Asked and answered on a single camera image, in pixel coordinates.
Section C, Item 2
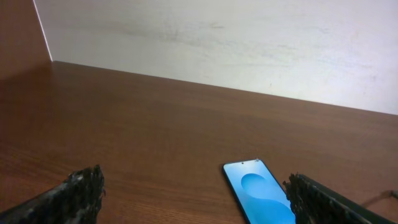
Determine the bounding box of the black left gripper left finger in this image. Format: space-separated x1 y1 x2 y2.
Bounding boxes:
1 164 105 224

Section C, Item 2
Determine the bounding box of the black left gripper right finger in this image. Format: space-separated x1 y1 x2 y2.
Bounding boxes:
283 174 391 224

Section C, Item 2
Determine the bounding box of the blue screen smartphone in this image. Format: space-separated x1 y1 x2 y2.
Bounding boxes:
222 159 295 224

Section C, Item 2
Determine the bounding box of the black USB charging cable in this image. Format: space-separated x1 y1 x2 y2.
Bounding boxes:
361 190 398 208

